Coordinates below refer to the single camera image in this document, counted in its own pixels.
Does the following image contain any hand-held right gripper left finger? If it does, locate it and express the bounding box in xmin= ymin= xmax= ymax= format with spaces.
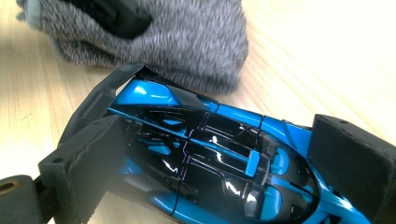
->
xmin=37 ymin=115 xmax=127 ymax=224

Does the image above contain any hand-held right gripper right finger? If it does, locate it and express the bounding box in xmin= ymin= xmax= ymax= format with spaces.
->
xmin=307 ymin=114 xmax=396 ymax=224

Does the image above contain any grey cloth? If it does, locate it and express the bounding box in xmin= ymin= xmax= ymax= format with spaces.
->
xmin=17 ymin=0 xmax=250 ymax=95

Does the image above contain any blue and black toy car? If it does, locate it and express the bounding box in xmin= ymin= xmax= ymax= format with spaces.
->
xmin=59 ymin=63 xmax=375 ymax=224

